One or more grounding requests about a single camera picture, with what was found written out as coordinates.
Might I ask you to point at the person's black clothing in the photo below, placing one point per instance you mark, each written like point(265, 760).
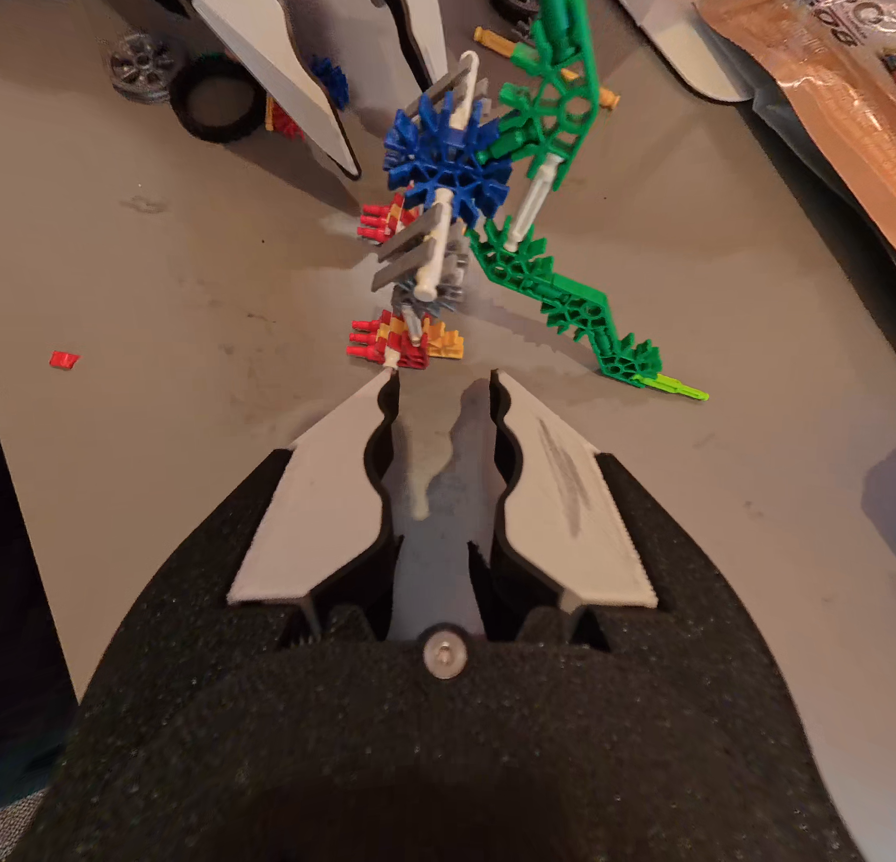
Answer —
point(28, 631)

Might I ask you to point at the red toy connector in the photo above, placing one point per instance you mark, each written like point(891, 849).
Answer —
point(287, 123)

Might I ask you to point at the white toy rod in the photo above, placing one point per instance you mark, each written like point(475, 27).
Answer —
point(532, 204)

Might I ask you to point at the black toy tire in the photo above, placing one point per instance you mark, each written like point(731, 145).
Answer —
point(185, 116)

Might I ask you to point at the grey toy wheel hub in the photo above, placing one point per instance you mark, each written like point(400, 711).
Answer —
point(143, 64)

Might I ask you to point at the short orange toy rod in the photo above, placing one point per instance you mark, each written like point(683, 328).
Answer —
point(269, 113)

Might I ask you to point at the short green toy rod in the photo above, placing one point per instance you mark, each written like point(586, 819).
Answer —
point(553, 1)

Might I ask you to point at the red yellow toy assembly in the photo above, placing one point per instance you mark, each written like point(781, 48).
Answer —
point(381, 221)
point(399, 344)

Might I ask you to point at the long yellow toy rod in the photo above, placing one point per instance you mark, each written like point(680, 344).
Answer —
point(493, 39)

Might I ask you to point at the green toy connector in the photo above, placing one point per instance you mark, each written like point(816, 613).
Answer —
point(560, 106)
point(511, 260)

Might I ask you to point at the small red toy clip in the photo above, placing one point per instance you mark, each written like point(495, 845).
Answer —
point(64, 360)

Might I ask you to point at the clear plastic bag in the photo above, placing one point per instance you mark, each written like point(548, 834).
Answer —
point(826, 71)

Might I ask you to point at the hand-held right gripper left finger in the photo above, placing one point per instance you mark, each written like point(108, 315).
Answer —
point(315, 519)

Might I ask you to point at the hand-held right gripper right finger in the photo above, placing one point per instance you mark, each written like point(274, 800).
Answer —
point(581, 526)

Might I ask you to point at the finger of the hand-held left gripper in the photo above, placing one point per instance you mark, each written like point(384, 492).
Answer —
point(259, 29)
point(420, 15)

